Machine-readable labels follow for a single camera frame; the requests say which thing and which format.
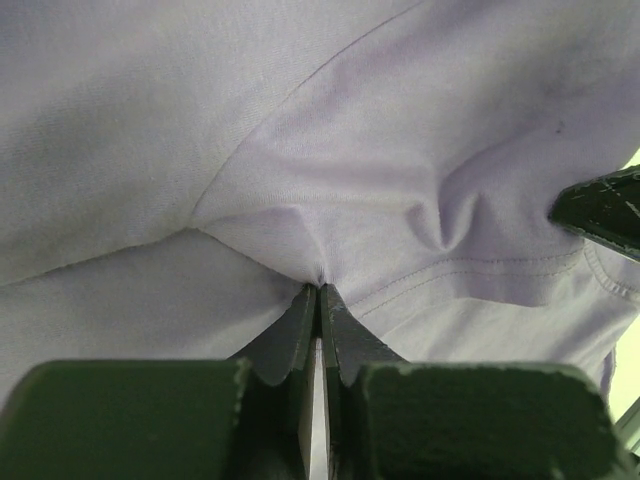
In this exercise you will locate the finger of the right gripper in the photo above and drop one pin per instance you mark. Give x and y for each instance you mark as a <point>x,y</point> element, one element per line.
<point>604,210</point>

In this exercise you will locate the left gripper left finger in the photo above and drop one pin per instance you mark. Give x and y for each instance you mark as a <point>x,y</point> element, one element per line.
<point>243,417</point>

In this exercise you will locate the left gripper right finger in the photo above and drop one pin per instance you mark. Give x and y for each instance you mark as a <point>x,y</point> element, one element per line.
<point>388,418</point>

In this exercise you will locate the purple t shirt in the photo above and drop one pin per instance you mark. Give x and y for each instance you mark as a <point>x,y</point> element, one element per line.
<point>172,172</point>

